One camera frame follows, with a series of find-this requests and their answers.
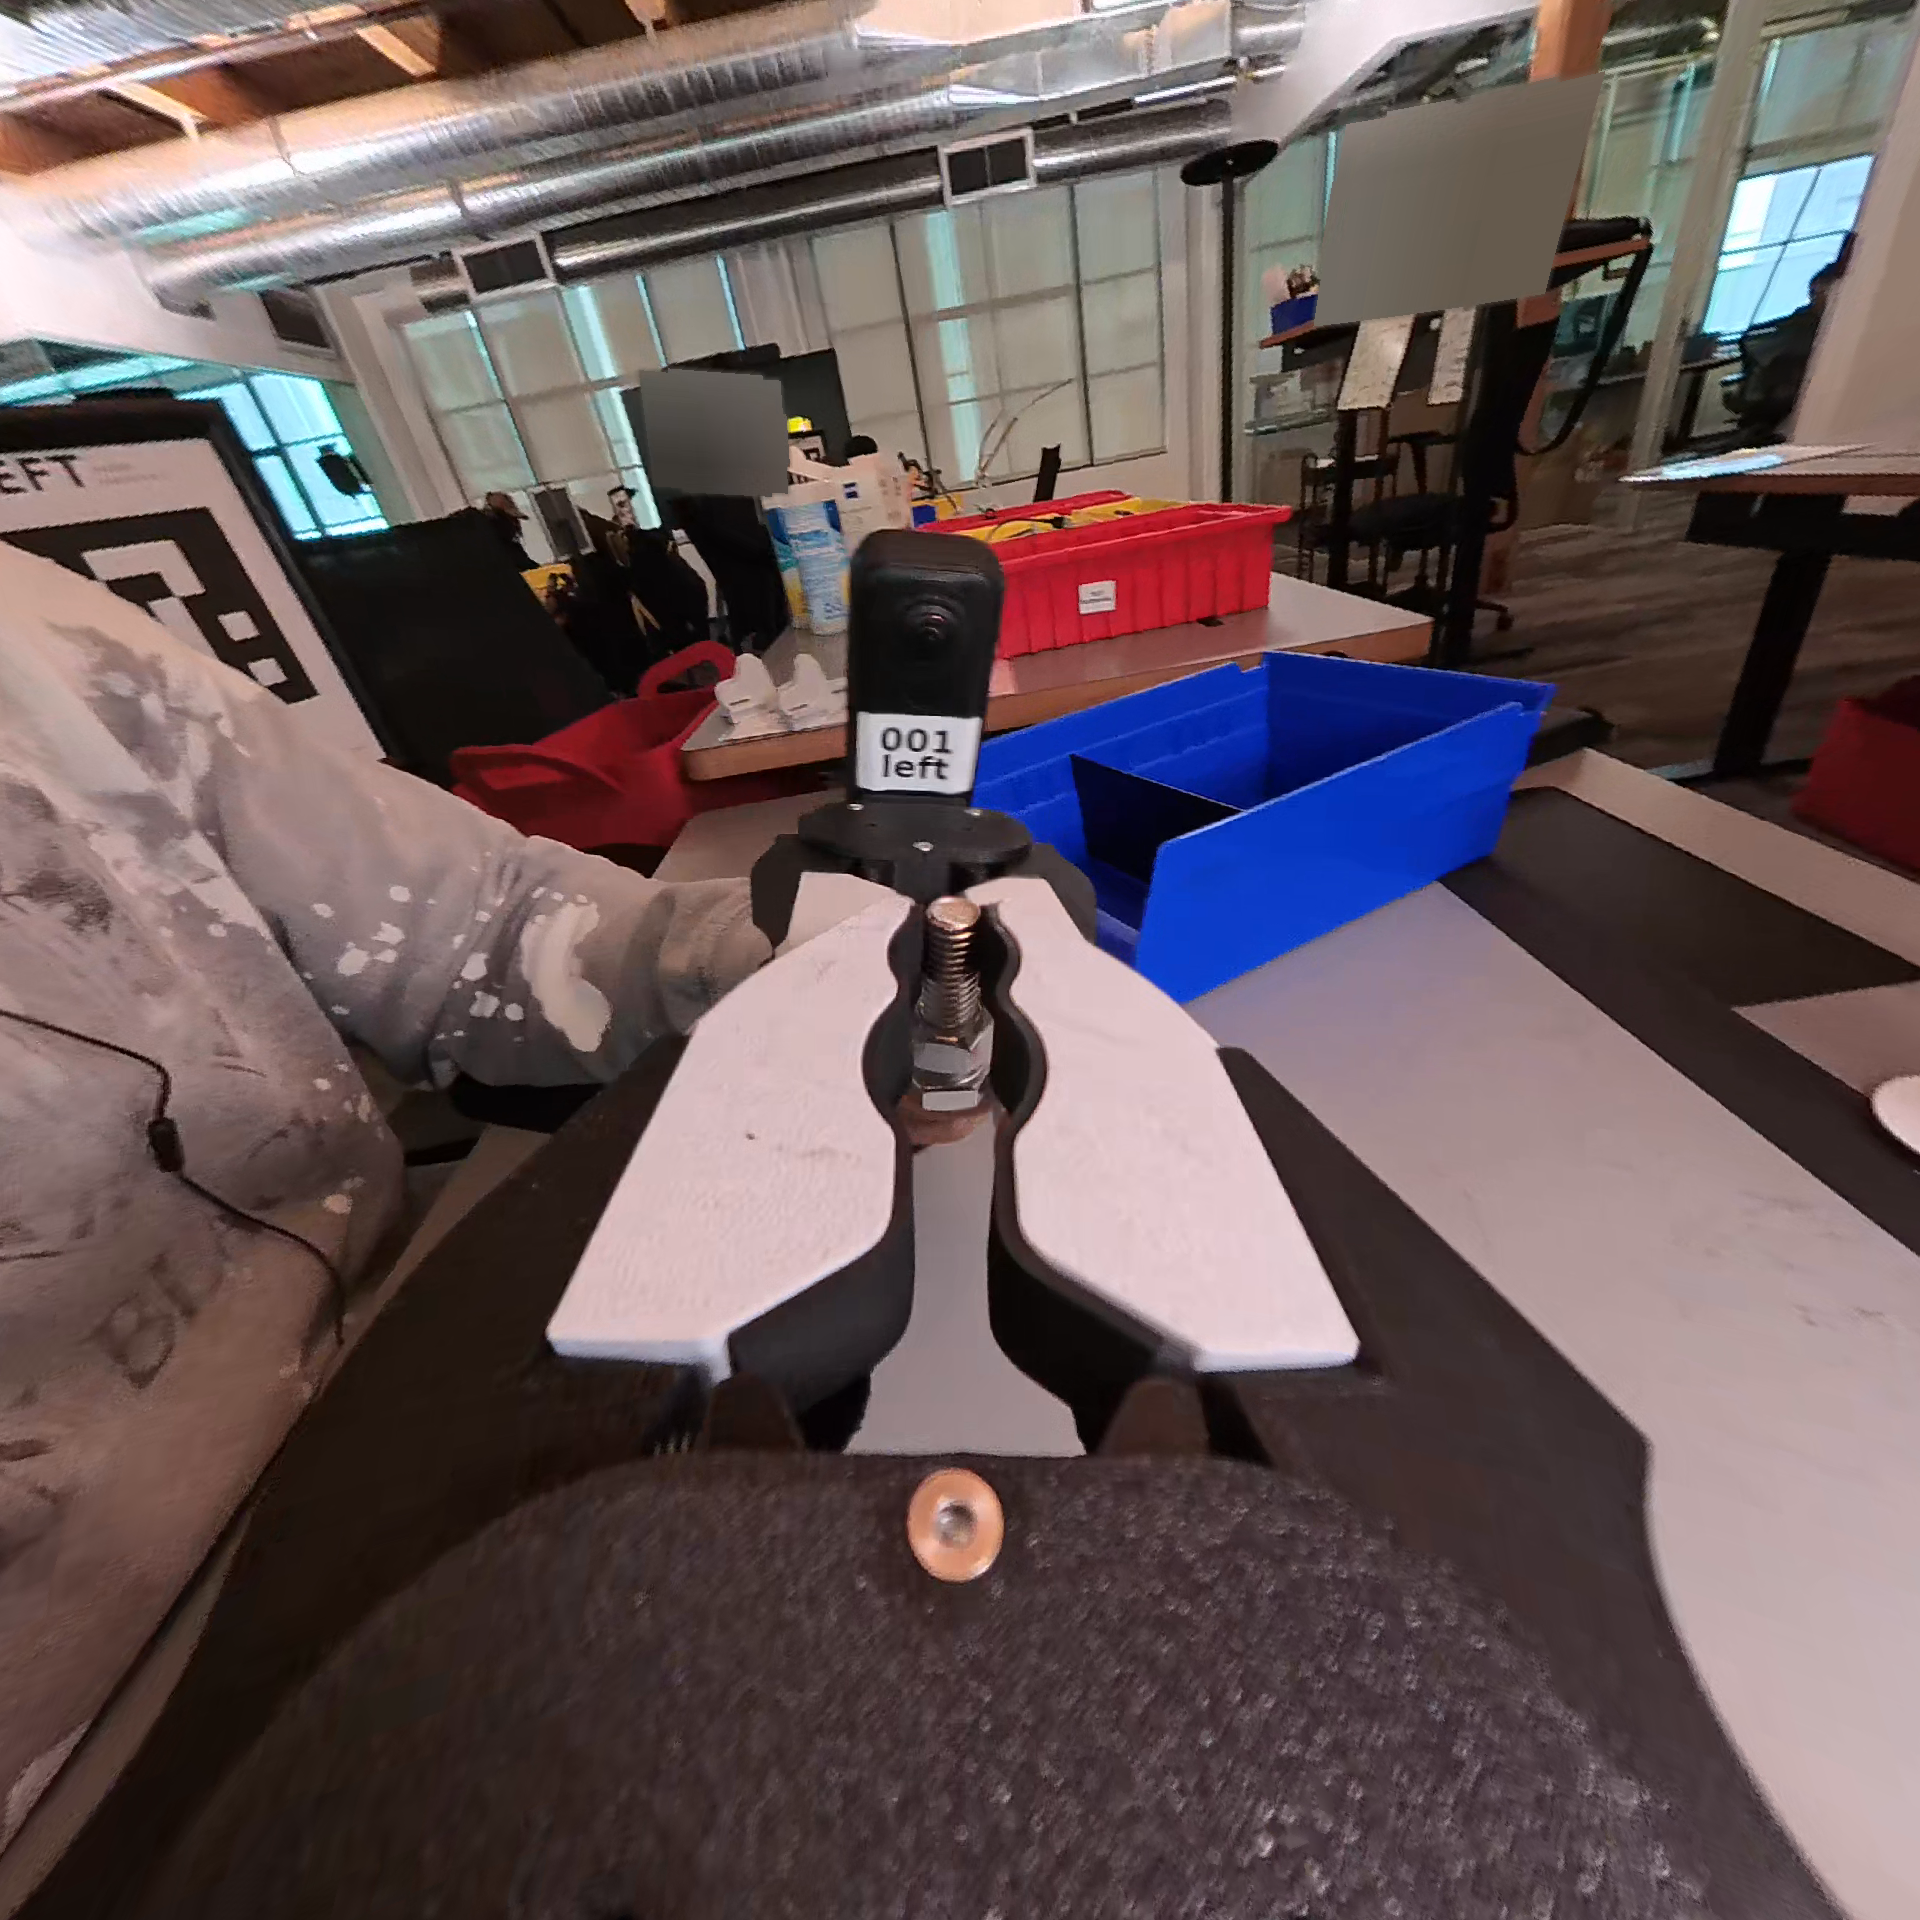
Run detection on black mesh armrest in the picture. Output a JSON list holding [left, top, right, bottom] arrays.
[[396, 1077, 603, 1169]]

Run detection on red plastic bin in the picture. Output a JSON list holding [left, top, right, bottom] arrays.
[[916, 504, 1295, 663]]

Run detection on silver hex bolt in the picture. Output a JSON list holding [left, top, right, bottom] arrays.
[[905, 893, 993, 1109]]

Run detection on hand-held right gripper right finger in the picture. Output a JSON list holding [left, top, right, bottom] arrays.
[[966, 893, 1363, 1372]]

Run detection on silver ventilation duct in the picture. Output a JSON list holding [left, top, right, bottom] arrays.
[[0, 43, 1247, 305]]

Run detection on person's left forearm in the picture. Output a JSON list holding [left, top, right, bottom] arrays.
[[272, 752, 774, 1090]]

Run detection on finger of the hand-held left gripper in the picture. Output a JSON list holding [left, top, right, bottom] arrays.
[[771, 875, 912, 953], [966, 880, 1100, 945]]

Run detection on wooden pillar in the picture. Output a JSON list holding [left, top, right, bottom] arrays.
[[1521, 0, 1612, 83]]

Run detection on hanging paper sheets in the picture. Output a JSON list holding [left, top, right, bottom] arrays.
[[1334, 308, 1481, 413]]

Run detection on black gold jacket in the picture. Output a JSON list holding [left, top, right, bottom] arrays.
[[571, 486, 712, 696]]

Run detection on black standing desk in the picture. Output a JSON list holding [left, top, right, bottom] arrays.
[[1263, 217, 1657, 671]]

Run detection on thin black cable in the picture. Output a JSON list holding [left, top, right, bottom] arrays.
[[0, 1009, 352, 1346]]

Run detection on white cardboard box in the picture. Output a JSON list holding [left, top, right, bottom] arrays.
[[780, 450, 916, 553]]

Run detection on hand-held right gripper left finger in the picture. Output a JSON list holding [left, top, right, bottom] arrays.
[[546, 893, 924, 1415]]

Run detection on fiducial marker sign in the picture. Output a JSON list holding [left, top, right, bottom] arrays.
[[0, 397, 396, 762]]

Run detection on grey splattered sweatshirt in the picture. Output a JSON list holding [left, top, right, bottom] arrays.
[[0, 538, 434, 1850]]

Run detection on wipes canister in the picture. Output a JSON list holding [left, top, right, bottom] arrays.
[[764, 497, 849, 637]]

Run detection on yellow plastic bin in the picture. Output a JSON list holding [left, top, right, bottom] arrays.
[[958, 504, 1187, 538]]

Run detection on black bin divider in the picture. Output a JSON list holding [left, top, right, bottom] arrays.
[[1072, 760, 1247, 919]]

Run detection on blue plastic bin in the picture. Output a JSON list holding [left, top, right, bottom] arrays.
[[976, 651, 1557, 1008]]

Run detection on red floor bin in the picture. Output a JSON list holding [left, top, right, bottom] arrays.
[[1793, 674, 1920, 875]]

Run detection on wooden table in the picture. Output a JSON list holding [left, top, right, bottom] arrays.
[[1621, 444, 1920, 784]]

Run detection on black floor lamp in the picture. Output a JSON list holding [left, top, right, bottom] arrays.
[[1183, 140, 1283, 513]]

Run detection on red tote bag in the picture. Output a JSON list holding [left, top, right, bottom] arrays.
[[452, 642, 740, 860]]

